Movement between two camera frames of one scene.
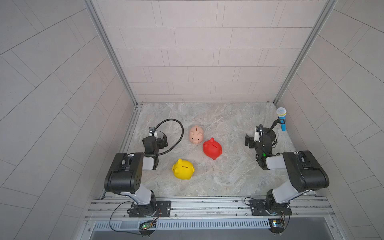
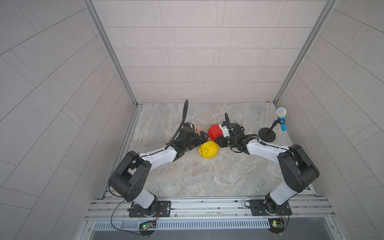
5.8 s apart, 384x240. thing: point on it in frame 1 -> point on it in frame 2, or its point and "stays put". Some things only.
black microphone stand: (270, 131) stays put
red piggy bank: (212, 148) -> (215, 132)
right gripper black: (251, 139) -> (220, 142)
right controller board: (276, 225) stays put
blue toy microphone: (281, 112) stays put
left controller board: (147, 228) stays put
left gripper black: (160, 142) -> (198, 142)
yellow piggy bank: (183, 169) -> (209, 149)
